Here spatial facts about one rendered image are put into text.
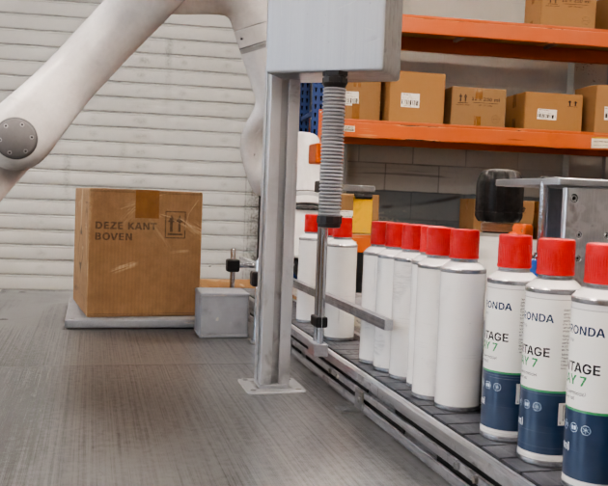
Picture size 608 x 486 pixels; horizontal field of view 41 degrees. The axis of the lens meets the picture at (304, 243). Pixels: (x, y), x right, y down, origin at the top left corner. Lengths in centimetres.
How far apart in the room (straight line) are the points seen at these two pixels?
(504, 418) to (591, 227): 21
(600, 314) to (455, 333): 27
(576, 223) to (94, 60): 96
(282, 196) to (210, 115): 442
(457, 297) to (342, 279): 45
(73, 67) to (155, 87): 409
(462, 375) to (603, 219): 23
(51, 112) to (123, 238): 37
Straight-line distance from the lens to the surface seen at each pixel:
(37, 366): 138
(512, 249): 83
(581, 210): 88
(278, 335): 122
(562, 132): 544
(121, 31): 155
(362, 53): 112
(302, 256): 153
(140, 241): 176
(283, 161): 120
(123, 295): 177
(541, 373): 77
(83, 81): 154
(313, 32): 114
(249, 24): 160
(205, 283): 240
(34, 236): 566
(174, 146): 558
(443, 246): 98
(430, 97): 522
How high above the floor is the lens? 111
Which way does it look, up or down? 3 degrees down
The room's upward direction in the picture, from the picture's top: 2 degrees clockwise
